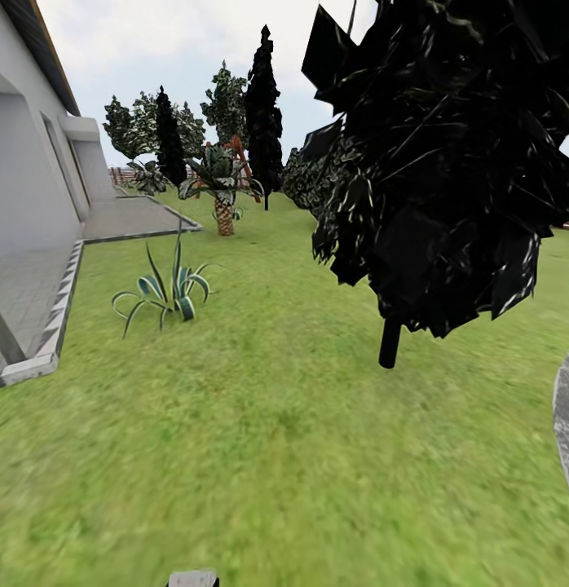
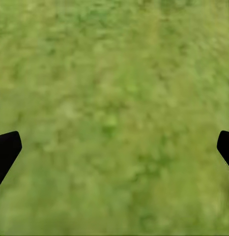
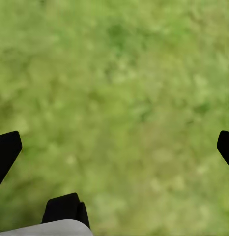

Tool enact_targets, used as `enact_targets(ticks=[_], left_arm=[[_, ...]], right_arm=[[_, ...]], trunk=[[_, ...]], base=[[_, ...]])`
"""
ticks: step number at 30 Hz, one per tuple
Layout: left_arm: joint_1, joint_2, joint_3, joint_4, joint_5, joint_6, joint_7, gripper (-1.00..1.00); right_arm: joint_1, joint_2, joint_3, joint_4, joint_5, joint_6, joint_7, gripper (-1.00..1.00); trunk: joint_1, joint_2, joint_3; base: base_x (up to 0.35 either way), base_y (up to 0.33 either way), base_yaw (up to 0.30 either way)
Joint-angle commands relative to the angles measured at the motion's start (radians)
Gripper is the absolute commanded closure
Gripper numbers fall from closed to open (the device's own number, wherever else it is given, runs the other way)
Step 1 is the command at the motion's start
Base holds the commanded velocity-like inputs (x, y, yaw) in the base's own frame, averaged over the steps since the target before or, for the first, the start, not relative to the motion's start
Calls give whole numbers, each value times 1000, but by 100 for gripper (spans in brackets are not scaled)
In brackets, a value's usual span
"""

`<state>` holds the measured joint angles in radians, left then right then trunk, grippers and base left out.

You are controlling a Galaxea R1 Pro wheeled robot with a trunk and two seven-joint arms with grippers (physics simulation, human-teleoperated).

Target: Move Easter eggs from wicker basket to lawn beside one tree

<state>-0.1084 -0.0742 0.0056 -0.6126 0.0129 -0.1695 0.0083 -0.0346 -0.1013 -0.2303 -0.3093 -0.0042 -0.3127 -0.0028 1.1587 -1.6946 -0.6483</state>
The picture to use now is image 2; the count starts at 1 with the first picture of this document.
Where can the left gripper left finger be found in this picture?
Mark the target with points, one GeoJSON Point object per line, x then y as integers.
{"type": "Point", "coordinates": [10, 147]}

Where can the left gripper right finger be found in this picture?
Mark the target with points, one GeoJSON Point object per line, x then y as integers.
{"type": "Point", "coordinates": [223, 145]}

